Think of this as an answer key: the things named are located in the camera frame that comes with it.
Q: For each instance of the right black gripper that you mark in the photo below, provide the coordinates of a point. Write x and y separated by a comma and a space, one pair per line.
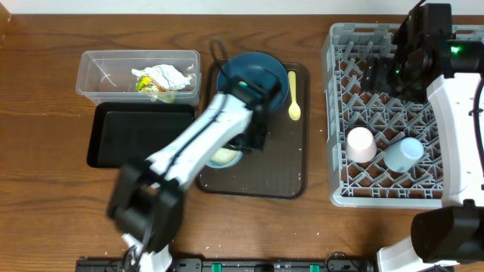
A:
378, 75

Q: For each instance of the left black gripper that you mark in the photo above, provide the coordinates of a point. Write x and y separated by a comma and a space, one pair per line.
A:
259, 137

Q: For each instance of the light blue rice bowl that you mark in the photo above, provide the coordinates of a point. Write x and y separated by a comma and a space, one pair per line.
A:
225, 158

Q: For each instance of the pink cup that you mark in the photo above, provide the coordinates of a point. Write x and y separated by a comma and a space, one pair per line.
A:
360, 145

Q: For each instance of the light blue cup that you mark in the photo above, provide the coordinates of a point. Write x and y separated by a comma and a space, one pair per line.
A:
403, 155

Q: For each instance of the white tissue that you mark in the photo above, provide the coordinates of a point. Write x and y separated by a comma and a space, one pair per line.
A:
166, 75

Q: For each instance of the green snack wrapper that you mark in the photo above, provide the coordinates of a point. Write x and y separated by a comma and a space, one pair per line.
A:
154, 90

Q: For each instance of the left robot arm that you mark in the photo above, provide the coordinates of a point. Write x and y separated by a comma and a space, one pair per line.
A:
148, 199

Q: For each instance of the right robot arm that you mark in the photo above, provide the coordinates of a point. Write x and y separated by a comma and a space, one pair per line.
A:
432, 65

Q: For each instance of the grey dishwasher rack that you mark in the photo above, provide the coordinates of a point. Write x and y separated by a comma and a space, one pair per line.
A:
345, 53

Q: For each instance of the brown serving tray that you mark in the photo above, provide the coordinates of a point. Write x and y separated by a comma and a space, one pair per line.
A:
279, 170

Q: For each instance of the yellow plastic spoon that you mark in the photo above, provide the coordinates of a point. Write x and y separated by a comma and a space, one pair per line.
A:
294, 109

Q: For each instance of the dark blue plate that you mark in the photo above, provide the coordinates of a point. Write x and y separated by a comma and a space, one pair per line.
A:
250, 65

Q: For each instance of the black tray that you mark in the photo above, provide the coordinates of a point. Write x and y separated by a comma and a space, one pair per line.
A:
122, 131

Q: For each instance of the clear plastic bin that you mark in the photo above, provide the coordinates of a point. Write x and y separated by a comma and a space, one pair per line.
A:
105, 76

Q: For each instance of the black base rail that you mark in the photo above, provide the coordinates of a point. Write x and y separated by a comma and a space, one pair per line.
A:
332, 265

